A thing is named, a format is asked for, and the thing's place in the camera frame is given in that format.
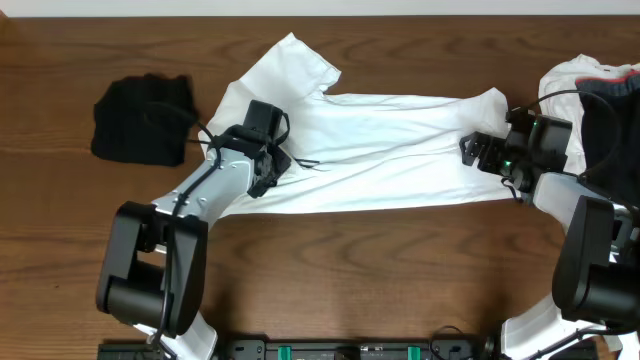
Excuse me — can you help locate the plain white t-shirt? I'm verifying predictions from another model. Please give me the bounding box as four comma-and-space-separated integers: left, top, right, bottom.
500, 55, 639, 359

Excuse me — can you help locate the dark navy garment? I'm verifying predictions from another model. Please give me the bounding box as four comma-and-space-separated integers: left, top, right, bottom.
576, 71, 639, 207

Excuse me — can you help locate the right black cable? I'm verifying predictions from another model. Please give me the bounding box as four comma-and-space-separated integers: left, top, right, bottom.
524, 88, 640, 216

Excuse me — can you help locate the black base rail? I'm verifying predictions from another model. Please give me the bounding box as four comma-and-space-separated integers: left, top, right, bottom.
97, 335, 600, 360

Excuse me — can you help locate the white robot print t-shirt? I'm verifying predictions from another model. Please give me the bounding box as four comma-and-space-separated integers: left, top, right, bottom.
207, 34, 510, 215

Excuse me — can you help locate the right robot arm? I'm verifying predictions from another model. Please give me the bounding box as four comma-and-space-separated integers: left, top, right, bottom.
459, 108, 639, 359

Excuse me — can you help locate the black cable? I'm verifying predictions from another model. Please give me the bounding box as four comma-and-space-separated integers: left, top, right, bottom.
144, 99, 224, 359
524, 88, 640, 216

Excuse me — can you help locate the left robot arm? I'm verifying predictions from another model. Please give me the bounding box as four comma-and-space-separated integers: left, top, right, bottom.
96, 100, 291, 359

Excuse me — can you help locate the left black cable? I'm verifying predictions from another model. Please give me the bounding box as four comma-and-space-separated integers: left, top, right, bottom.
144, 99, 224, 359

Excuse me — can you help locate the folded black cloth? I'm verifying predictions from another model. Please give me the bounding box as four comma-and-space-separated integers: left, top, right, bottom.
91, 73, 198, 167

